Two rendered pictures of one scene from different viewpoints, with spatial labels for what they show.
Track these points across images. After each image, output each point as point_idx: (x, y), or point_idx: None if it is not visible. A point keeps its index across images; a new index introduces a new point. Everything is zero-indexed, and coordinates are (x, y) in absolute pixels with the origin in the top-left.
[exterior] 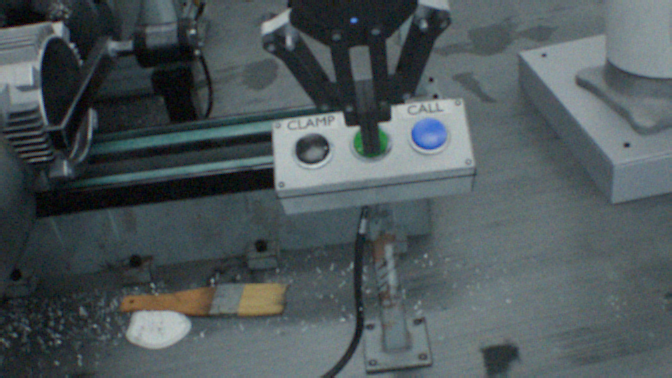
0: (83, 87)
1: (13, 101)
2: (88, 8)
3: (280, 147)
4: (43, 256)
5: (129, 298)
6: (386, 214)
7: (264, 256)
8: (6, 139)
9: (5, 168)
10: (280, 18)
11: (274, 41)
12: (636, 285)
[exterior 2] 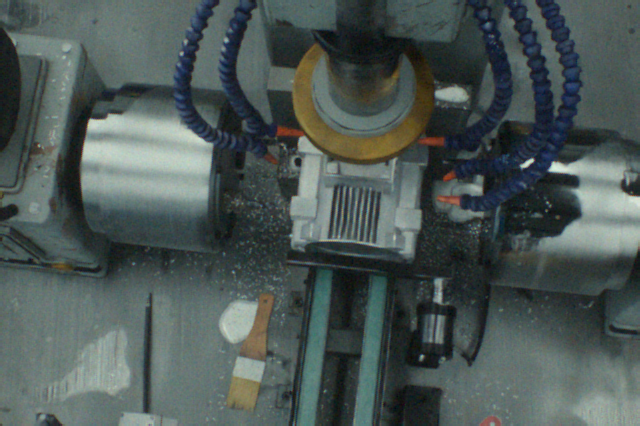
0: (349, 268)
1: (308, 222)
2: (487, 255)
3: (140, 417)
4: None
5: (269, 299)
6: None
7: (277, 398)
8: (208, 240)
9: (189, 242)
10: (38, 423)
11: (36, 419)
12: None
